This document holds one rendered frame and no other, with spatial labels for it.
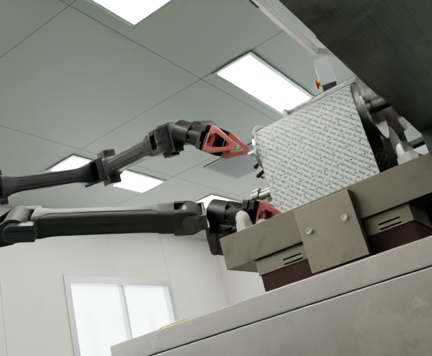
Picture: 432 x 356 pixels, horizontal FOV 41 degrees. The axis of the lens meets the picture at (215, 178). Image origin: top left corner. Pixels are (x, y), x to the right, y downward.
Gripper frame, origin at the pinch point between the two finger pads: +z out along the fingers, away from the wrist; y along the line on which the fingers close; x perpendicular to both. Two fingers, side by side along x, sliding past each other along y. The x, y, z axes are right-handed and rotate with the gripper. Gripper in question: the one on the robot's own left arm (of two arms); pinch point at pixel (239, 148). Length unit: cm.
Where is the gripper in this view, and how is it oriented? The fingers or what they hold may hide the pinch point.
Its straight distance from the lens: 138.2
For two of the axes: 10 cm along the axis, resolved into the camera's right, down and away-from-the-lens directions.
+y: -5.4, -1.5, -8.3
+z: 7.8, 2.8, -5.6
